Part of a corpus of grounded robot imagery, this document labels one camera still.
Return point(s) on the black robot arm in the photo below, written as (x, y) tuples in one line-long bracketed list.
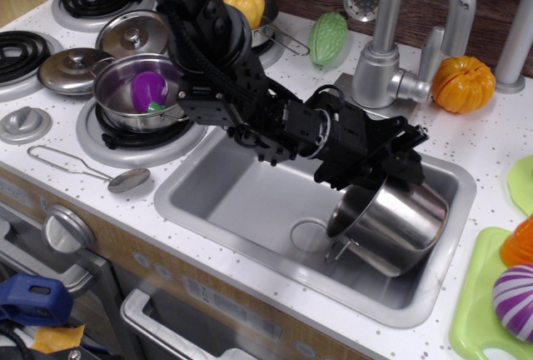
[(224, 84)]

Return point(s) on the purple toy eggplant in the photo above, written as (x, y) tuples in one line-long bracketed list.
[(149, 92)]

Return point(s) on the silver oven door handle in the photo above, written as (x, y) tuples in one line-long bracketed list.
[(132, 313)]

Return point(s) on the rear left stove burner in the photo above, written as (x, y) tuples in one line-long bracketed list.
[(92, 15)]

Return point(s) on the silver oven knob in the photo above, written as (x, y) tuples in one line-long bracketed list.
[(65, 232)]

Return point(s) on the small steel saucepan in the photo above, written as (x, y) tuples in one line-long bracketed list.
[(269, 32)]

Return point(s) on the grey vertical pole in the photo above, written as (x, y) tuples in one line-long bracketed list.
[(508, 70)]

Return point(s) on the front stove burner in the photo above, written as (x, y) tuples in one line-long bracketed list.
[(111, 147)]

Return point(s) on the silver faucet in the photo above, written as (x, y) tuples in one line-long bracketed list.
[(380, 86)]

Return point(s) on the purple white striped toy onion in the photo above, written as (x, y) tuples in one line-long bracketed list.
[(512, 301)]

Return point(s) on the green plastic tray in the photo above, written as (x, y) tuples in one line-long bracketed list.
[(475, 326)]

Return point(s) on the orange toy pumpkin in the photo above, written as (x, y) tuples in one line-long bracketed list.
[(463, 84)]

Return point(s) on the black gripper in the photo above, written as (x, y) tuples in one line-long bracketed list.
[(362, 151)]

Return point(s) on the green toy bitter gourd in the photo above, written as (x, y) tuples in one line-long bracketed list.
[(327, 38)]

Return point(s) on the yellow toy bell pepper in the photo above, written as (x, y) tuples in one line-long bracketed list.
[(253, 10)]

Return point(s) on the metal spoon wire handle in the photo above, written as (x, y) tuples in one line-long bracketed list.
[(69, 163)]

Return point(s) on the far left stove burner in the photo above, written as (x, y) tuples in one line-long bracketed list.
[(22, 54)]

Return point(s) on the grey stove knob front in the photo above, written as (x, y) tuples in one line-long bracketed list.
[(25, 125)]

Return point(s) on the steel pot lid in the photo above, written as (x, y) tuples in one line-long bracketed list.
[(135, 32), (73, 71)]

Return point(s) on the steel pot lid left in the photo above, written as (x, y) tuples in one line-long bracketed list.
[(73, 71)]

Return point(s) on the rear right stove burner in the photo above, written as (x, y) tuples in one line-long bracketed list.
[(269, 52)]

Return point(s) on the steel pot with handles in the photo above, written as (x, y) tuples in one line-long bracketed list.
[(111, 90)]

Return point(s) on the stainless steel pot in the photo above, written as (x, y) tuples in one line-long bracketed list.
[(390, 228)]

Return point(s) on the steel pot lid rear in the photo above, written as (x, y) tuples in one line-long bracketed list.
[(135, 32)]

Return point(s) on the orange plastic cup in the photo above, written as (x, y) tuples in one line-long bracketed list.
[(517, 248)]

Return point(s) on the orange cloth piece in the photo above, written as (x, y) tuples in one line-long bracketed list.
[(54, 339)]

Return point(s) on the stove burner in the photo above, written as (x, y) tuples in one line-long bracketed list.
[(111, 147), (269, 52), (92, 15), (22, 54)]

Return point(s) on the light green plate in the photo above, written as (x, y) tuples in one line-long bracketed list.
[(519, 182)]

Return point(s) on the grey sink basin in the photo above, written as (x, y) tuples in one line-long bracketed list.
[(277, 216)]

